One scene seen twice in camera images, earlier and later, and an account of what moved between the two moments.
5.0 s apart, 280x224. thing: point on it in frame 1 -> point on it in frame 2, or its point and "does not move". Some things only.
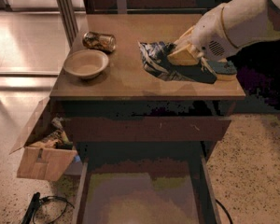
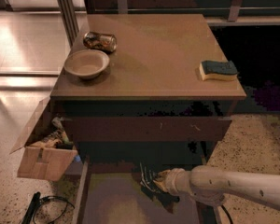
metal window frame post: x=64 y=5 does not move
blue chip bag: x=155 y=60 -> x=148 y=186
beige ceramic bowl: x=86 y=63 does not move
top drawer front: x=148 y=129 does not move
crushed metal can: x=101 y=41 does not move
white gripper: x=209 y=32 -> x=172 y=180
